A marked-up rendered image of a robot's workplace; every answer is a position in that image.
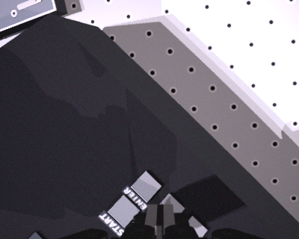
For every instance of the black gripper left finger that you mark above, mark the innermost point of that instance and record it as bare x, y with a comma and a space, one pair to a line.
137, 230

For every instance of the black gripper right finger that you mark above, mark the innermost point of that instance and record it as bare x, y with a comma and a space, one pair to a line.
174, 225

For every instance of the grey perforated base plate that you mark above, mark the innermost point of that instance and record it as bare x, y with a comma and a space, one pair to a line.
233, 65

